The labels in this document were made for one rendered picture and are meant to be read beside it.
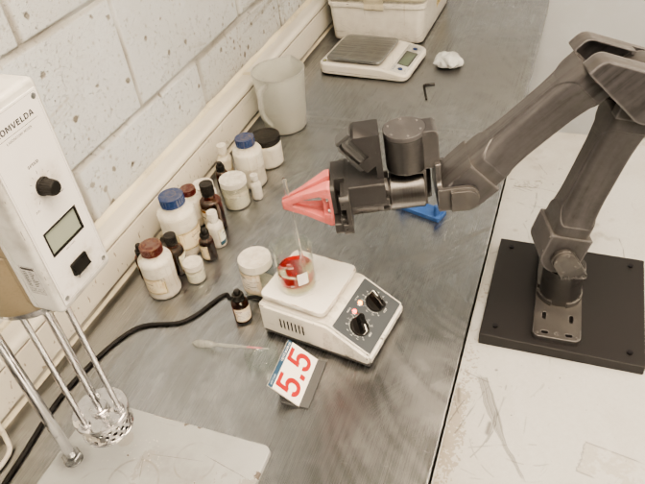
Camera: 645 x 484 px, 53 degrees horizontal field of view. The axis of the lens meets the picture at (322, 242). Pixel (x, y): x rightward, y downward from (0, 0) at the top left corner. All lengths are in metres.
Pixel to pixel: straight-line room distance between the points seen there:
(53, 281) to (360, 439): 0.51
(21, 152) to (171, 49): 0.88
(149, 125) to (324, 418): 0.70
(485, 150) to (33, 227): 0.56
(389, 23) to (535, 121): 1.16
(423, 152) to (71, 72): 0.61
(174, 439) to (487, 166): 0.58
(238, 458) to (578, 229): 0.58
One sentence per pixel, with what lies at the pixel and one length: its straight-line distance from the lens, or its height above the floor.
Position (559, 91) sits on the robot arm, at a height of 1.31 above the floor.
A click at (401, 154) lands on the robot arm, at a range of 0.86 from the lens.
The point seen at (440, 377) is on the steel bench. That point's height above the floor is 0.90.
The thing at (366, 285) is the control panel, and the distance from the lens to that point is 1.06.
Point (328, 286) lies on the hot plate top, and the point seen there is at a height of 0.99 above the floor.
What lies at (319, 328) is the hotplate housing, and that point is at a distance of 1.01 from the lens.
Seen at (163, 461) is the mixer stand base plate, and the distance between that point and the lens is 0.98.
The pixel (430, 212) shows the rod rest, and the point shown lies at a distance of 1.29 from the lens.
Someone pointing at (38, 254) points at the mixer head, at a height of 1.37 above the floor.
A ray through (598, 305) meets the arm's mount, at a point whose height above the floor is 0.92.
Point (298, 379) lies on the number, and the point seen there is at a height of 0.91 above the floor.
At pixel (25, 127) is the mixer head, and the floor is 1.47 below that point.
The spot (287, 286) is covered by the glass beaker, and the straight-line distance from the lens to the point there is 1.01.
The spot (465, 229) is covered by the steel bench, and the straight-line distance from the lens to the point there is 1.26.
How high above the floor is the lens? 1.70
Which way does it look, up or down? 40 degrees down
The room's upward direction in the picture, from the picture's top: 8 degrees counter-clockwise
